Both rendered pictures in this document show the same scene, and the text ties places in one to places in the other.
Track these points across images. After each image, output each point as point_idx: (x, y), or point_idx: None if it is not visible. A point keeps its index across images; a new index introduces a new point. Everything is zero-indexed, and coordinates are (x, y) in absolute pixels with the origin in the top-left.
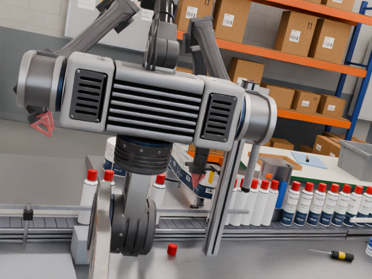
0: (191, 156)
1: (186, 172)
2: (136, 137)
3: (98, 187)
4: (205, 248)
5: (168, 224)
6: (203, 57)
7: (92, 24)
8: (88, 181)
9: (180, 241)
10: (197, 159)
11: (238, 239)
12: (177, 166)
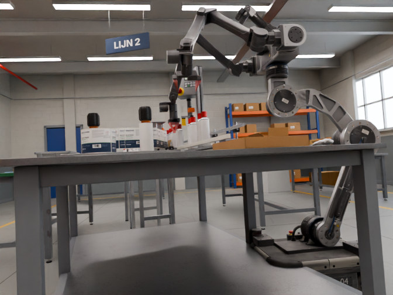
0: (136, 127)
1: (135, 140)
2: (286, 64)
3: (286, 85)
4: None
5: None
6: (210, 50)
7: (231, 20)
8: (207, 117)
9: None
10: (176, 114)
11: None
12: (118, 142)
